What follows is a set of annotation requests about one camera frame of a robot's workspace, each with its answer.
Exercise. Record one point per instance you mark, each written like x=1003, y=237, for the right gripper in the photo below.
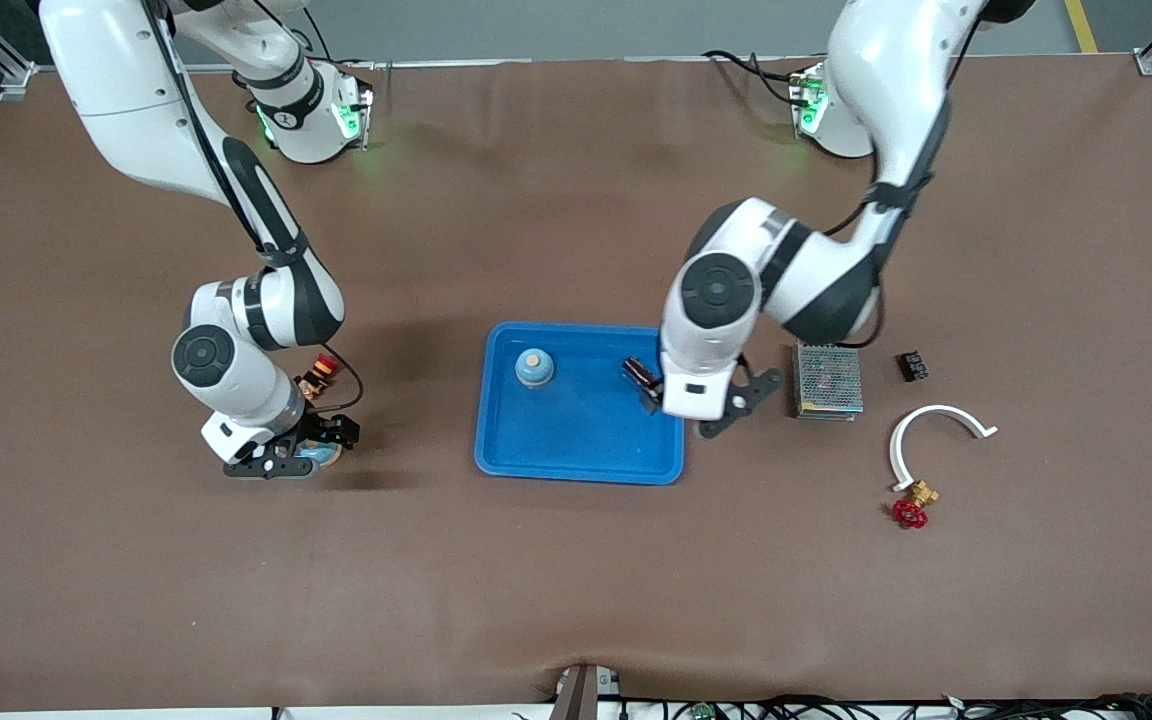
x=319, y=428

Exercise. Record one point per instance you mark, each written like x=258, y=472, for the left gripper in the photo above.
x=640, y=377

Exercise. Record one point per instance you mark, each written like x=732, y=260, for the blue dome call bell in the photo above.
x=321, y=458
x=534, y=370

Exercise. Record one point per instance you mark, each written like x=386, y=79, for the dark brown electrolytic capacitor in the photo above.
x=913, y=367
x=639, y=374

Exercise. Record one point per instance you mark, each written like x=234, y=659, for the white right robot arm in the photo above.
x=126, y=90

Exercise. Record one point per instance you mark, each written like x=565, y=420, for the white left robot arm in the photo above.
x=886, y=70

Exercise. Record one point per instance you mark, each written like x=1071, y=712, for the blue plastic tray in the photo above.
x=586, y=440

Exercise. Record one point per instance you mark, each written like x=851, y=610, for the orange red-capped push button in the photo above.
x=321, y=372

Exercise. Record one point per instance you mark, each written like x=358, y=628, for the metal mesh power supply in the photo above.
x=829, y=380

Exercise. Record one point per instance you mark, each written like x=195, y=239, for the brown table mat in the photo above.
x=236, y=580

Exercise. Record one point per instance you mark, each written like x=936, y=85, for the white semicircular pipe clamp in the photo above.
x=935, y=409

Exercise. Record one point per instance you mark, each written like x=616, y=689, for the brass valve red handwheel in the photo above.
x=910, y=516

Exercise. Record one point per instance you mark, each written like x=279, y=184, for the grey mount bracket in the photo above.
x=581, y=695

